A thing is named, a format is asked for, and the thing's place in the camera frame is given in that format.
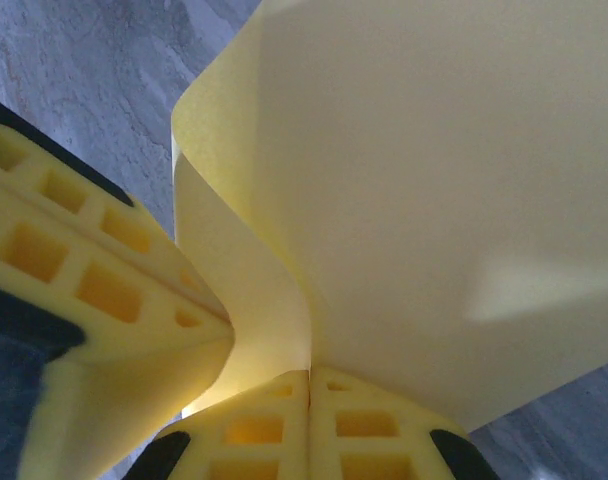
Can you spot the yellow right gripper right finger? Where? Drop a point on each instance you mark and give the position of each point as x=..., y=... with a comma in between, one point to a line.
x=369, y=430

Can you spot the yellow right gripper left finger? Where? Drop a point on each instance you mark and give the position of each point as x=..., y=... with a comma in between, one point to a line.
x=254, y=430

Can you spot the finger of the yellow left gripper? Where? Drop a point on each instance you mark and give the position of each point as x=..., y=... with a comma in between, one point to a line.
x=94, y=210
x=134, y=360

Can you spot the pale yellow paper sheet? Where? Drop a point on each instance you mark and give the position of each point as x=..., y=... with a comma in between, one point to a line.
x=409, y=200

